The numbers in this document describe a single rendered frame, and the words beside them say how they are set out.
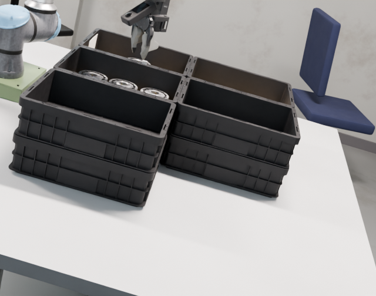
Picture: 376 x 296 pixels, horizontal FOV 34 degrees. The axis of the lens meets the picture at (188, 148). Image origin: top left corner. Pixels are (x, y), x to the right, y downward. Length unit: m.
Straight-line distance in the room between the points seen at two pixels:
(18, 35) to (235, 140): 0.85
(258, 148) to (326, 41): 1.97
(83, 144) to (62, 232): 0.26
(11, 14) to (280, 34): 2.84
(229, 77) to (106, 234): 1.08
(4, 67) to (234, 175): 0.89
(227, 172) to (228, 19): 2.84
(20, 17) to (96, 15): 2.67
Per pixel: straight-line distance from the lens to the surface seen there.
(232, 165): 2.00
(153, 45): 2.09
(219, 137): 1.96
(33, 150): 1.76
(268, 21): 4.73
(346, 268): 1.84
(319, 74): 3.91
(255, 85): 2.51
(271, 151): 1.98
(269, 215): 1.95
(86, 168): 1.74
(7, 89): 2.26
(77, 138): 1.70
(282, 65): 4.81
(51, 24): 2.38
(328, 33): 3.86
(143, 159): 1.69
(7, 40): 2.27
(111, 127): 1.66
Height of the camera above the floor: 1.57
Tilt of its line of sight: 23 degrees down
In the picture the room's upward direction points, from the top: 16 degrees clockwise
